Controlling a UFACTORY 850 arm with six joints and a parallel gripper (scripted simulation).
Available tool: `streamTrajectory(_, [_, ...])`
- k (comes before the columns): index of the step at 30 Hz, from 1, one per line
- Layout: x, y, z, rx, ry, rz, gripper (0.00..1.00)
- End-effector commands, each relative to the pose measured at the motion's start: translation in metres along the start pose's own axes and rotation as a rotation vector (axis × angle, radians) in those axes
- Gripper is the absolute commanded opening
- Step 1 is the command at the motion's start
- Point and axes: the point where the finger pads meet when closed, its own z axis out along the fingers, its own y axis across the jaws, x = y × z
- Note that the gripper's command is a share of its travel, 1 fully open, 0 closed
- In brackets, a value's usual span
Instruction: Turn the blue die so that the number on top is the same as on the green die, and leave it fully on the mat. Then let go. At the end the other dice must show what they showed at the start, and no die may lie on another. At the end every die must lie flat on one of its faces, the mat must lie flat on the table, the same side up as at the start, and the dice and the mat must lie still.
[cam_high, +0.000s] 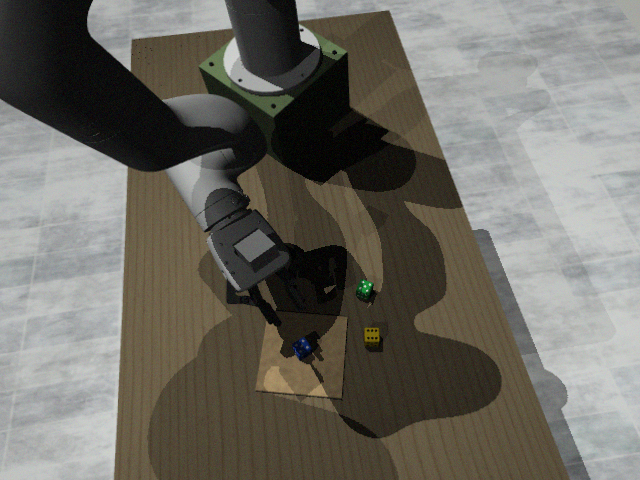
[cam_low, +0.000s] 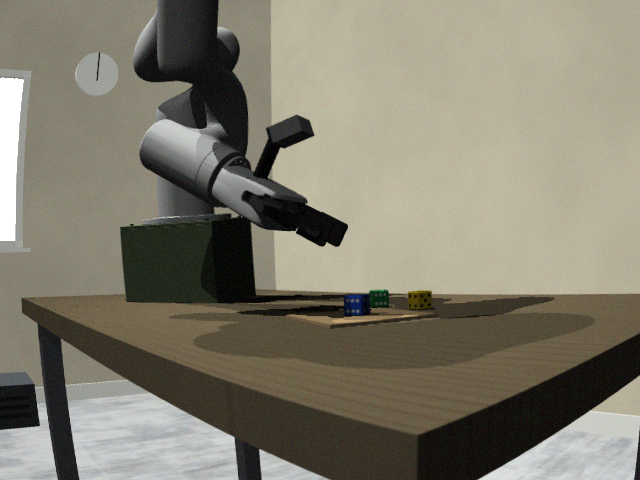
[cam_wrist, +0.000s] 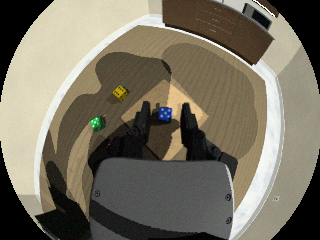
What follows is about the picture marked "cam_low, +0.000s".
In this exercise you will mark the blue die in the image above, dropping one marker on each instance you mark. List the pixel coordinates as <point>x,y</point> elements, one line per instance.
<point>356,305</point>

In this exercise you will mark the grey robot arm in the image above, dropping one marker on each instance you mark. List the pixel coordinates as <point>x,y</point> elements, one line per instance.
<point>182,39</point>

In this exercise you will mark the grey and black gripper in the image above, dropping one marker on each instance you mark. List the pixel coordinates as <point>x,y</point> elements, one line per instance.
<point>230,189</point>

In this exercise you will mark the green die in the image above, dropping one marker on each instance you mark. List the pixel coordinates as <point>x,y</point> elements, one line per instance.
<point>379,298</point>

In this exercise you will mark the tan square mat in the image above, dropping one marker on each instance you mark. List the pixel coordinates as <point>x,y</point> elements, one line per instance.
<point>337,319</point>

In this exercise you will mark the yellow die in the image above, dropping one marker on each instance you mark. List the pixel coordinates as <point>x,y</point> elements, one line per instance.
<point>419,300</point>

